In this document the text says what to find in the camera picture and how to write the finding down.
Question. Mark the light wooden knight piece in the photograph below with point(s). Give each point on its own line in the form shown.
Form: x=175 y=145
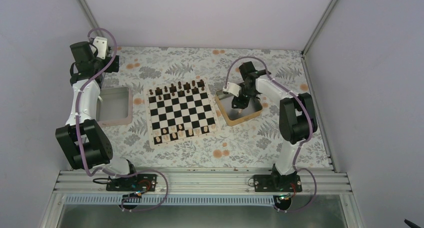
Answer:
x=205 y=129

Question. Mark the black white chessboard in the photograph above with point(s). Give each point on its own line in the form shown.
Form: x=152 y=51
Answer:
x=187 y=103

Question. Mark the aluminium rail frame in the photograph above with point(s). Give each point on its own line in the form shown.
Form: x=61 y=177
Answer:
x=226 y=181

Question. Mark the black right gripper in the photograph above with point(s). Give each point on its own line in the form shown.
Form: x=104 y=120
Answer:
x=241 y=104

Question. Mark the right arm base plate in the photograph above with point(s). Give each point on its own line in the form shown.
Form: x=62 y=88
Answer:
x=277 y=183

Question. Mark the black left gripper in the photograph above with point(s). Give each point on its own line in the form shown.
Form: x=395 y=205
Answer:
x=115 y=68

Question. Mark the floral patterned table mat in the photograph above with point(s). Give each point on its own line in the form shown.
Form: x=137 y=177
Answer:
x=255 y=143

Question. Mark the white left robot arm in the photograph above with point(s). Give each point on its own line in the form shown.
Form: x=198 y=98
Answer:
x=82 y=140

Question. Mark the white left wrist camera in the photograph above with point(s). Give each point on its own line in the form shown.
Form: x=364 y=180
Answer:
x=101 y=47

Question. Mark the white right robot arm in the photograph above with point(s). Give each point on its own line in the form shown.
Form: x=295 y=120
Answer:
x=297 y=118

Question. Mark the pink tin lid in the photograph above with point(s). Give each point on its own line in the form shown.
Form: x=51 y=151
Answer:
x=114 y=107

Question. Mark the gold metal tin tray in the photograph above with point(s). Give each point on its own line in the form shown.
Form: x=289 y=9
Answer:
x=236 y=116

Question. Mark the light wooden corner rook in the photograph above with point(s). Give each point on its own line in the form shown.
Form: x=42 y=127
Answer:
x=213 y=127

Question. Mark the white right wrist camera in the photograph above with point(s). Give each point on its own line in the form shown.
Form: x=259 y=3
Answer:
x=232 y=88

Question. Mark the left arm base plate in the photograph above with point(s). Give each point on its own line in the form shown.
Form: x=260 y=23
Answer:
x=139 y=183

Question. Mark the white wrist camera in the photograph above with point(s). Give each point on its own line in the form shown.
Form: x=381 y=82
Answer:
x=101 y=47
x=232 y=88

